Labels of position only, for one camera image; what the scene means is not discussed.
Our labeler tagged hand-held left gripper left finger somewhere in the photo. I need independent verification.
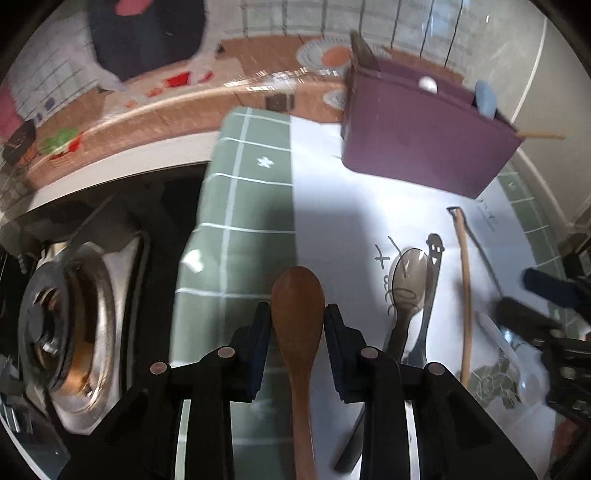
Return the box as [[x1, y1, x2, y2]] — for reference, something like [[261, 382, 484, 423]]
[[58, 302, 273, 480]]

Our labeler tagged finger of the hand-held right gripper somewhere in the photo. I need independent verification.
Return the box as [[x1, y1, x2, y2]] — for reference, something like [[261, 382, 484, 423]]
[[522, 268, 583, 311], [496, 296, 561, 340]]

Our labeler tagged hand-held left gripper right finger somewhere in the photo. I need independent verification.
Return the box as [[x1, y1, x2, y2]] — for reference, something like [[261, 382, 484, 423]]
[[324, 302, 539, 480]]

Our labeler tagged white plastic spoon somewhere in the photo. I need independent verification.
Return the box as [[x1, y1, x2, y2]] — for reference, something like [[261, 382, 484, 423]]
[[478, 311, 543, 404]]

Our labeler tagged wooden spoon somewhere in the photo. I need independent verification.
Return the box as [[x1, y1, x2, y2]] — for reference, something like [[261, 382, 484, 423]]
[[271, 266, 325, 480]]

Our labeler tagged metal shovel-shaped spoon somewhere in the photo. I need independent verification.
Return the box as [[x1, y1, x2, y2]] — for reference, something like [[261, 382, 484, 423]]
[[447, 206, 506, 301]]

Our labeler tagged dark spoon with ghost handle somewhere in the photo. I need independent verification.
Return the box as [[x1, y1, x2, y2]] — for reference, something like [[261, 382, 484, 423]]
[[402, 233, 446, 367]]

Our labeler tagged purple plastic utensil box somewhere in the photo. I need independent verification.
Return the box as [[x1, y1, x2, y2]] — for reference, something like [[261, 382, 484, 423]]
[[341, 32, 525, 200]]

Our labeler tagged blue-grey plastic spoon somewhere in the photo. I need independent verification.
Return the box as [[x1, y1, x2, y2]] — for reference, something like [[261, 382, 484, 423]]
[[473, 80, 498, 116]]

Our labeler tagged person's right hand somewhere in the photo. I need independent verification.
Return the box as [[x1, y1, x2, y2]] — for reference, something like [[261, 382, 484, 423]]
[[551, 408, 589, 462]]

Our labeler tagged green checked tablecloth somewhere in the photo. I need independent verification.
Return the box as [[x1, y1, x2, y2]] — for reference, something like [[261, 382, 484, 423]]
[[168, 105, 568, 480]]

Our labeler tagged black gas stove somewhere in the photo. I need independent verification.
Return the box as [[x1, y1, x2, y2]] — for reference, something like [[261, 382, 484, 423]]
[[0, 171, 208, 480]]

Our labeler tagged cartoon wall poster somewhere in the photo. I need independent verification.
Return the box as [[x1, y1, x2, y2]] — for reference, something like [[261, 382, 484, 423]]
[[0, 0, 546, 195]]

